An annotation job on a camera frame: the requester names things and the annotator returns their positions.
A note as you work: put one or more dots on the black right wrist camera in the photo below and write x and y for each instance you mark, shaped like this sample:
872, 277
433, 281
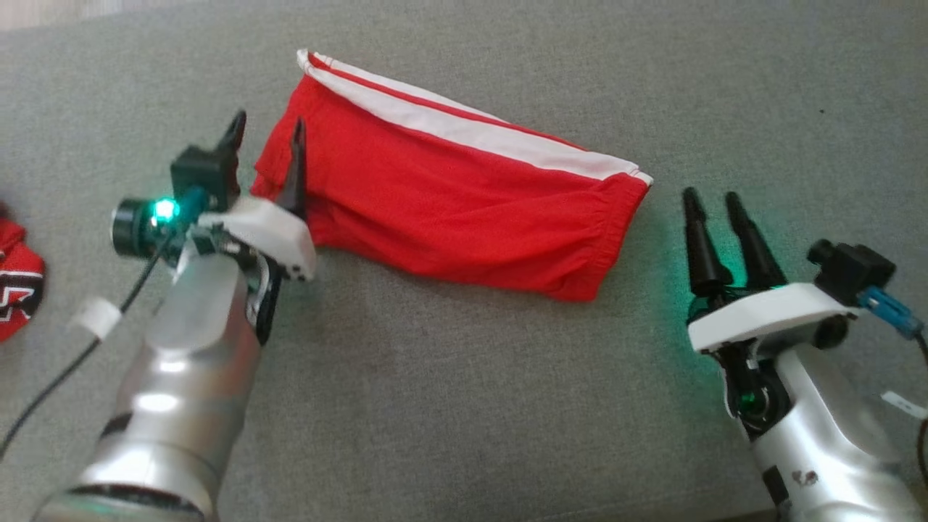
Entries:
852, 268

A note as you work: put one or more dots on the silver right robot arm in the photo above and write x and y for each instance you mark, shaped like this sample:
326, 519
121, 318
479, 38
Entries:
834, 449

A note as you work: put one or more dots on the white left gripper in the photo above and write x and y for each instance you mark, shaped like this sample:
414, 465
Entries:
272, 232

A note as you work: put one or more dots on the large grey sofa ottoman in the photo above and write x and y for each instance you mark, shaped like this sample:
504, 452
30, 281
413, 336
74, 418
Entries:
471, 406

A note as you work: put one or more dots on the red shorts with white stripe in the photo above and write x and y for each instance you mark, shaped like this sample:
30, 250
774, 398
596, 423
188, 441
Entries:
435, 196

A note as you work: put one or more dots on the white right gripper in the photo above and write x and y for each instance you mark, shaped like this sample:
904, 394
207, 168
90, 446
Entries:
768, 315

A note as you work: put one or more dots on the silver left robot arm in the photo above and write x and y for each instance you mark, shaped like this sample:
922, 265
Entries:
181, 377

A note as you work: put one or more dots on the red Bulls basketball jersey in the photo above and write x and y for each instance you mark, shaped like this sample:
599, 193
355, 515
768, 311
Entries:
18, 275

